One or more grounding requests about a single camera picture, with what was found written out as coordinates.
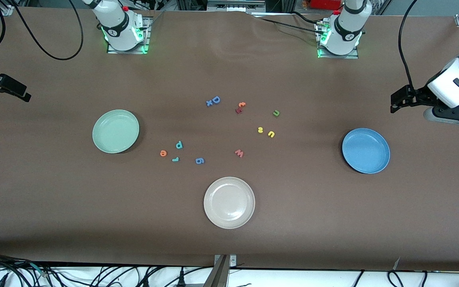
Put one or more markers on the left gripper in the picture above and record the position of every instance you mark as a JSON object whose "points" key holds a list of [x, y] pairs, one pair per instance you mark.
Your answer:
{"points": [[418, 97]]}

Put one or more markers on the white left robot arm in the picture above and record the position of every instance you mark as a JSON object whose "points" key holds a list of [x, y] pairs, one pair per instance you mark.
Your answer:
{"points": [[347, 32]]}

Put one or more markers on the blue plate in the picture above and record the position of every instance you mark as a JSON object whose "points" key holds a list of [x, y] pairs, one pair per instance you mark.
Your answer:
{"points": [[367, 151]]}

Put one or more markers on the pale green plate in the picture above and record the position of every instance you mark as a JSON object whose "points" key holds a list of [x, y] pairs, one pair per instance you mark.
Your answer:
{"points": [[116, 131]]}

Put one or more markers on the red box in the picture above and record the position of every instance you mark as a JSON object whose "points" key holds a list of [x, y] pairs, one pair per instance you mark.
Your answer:
{"points": [[325, 4]]}

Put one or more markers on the white paper tag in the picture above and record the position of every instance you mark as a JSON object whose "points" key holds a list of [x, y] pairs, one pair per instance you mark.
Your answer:
{"points": [[397, 264]]}

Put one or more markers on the red letter w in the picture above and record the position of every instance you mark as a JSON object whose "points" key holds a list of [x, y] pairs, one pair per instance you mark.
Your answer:
{"points": [[239, 153]]}

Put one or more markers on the blue letter D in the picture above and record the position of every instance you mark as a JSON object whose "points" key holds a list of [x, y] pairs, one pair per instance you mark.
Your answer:
{"points": [[216, 99]]}

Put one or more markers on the blue letter g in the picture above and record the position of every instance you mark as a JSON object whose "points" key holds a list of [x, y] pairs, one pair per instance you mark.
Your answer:
{"points": [[199, 160]]}

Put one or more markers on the beige plate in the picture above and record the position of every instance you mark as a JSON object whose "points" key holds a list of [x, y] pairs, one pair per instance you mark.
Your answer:
{"points": [[229, 203]]}

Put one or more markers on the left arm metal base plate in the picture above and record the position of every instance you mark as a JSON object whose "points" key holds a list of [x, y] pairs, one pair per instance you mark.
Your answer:
{"points": [[339, 57]]}

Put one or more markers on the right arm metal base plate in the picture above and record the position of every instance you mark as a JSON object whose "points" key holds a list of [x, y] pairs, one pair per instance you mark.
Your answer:
{"points": [[114, 52]]}

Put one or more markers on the aluminium frame rail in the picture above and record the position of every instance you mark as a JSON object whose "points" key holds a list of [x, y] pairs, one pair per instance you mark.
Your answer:
{"points": [[235, 4]]}

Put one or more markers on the metal table edge bracket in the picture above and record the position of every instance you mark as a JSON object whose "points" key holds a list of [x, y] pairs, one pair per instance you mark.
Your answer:
{"points": [[219, 275]]}

